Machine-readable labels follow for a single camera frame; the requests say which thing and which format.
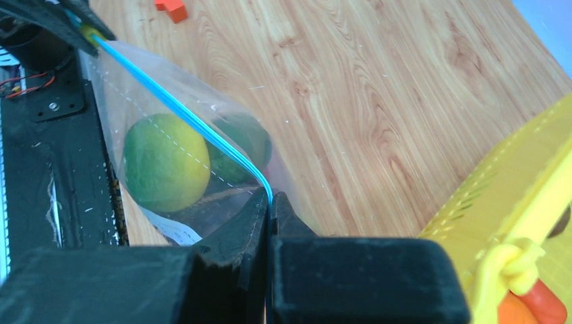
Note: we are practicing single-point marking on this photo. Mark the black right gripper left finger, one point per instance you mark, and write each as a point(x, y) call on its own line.
point(220, 279)

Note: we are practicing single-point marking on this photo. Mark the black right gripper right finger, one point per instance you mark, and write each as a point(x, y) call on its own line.
point(357, 279)

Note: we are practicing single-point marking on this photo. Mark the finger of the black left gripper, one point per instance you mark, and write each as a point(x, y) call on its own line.
point(53, 17)

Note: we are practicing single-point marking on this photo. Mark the orange toy carrot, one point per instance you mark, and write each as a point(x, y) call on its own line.
point(542, 305)

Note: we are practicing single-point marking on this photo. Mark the green toy mango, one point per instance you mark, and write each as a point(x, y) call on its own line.
point(166, 163)

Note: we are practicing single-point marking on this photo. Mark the clear zip top bag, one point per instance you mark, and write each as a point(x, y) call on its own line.
point(131, 83)

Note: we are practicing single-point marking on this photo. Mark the yellow plastic basket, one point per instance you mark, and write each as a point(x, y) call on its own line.
point(509, 223)

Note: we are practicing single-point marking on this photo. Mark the small orange block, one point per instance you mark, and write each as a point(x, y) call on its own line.
point(175, 9)

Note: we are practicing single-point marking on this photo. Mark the orange toy fruit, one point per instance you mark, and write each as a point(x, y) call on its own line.
point(513, 311)

